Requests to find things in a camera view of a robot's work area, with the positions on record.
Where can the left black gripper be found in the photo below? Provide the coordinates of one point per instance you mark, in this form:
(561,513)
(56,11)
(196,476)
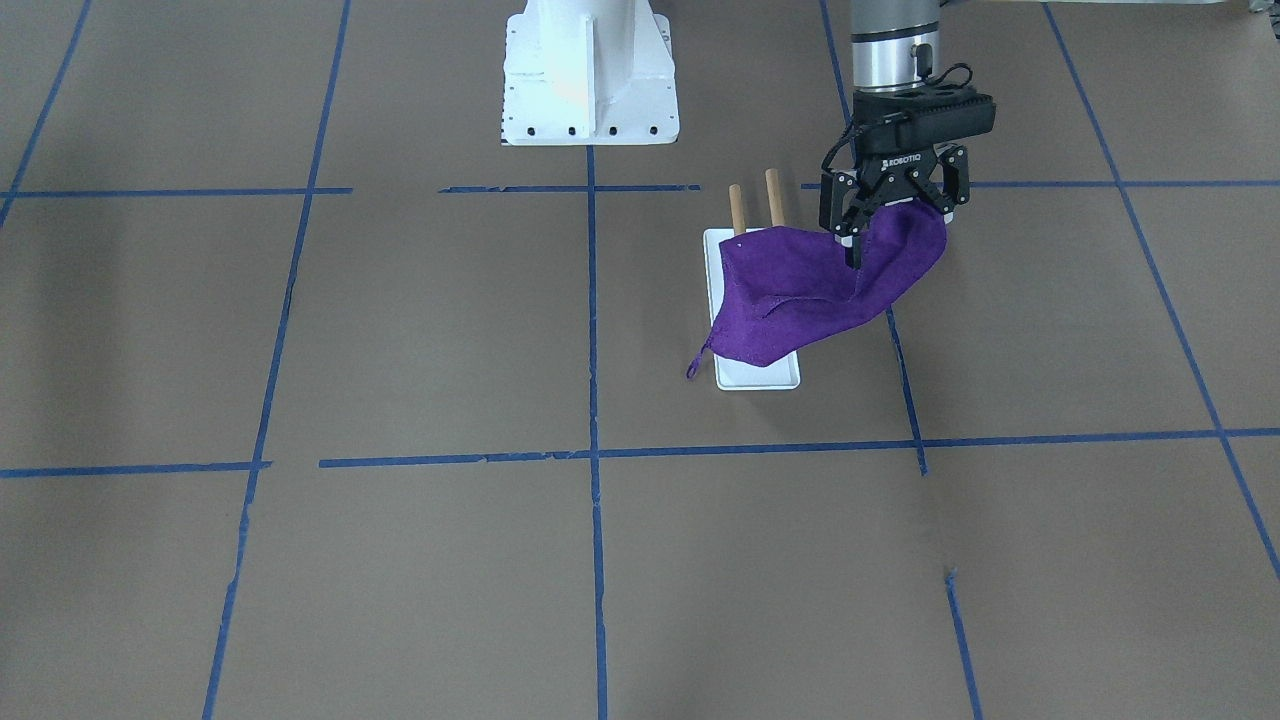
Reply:
(893,166)

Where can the purple towel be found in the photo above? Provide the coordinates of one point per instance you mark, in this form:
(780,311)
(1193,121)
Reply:
(785,288)

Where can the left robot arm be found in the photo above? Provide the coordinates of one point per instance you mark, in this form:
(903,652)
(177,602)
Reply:
(894,46)

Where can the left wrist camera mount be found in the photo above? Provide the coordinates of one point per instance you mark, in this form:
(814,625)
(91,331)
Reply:
(922,117)

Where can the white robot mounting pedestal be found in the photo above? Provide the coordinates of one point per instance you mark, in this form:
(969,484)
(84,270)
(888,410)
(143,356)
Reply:
(581,73)

